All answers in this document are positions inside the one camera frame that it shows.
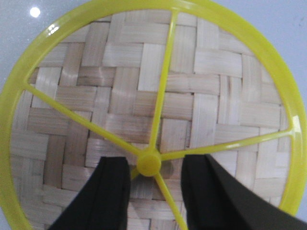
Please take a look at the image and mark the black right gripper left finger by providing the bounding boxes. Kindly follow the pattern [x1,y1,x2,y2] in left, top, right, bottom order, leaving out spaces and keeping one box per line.
[50,157,130,230]

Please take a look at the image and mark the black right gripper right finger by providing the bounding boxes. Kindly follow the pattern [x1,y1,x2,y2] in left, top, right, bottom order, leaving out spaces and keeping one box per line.
[181,155,307,230]

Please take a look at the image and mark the yellow woven bamboo steamer lid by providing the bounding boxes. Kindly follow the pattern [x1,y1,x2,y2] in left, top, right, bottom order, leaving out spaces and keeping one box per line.
[0,0,307,230]

